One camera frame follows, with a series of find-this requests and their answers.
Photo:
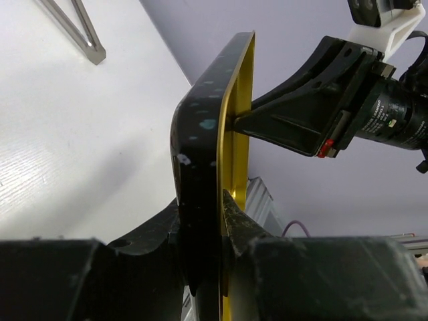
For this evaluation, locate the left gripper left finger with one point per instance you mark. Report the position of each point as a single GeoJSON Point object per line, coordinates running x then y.
{"type": "Point", "coordinates": [134, 277]}

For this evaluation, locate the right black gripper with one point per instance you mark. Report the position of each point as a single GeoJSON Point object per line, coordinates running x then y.
{"type": "Point", "coordinates": [345, 69]}

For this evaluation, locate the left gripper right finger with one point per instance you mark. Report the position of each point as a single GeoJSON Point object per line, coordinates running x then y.
{"type": "Point", "coordinates": [318, 278]}

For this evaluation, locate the gold tin lid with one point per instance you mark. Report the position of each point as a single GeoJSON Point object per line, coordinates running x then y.
{"type": "Point", "coordinates": [209, 158]}

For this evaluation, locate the metal tongs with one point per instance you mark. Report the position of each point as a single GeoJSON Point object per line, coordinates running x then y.
{"type": "Point", "coordinates": [88, 42]}

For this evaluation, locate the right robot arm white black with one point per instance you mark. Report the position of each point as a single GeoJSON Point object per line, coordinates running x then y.
{"type": "Point", "coordinates": [397, 117]}

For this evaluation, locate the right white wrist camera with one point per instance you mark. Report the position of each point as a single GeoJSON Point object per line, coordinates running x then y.
{"type": "Point", "coordinates": [384, 25]}

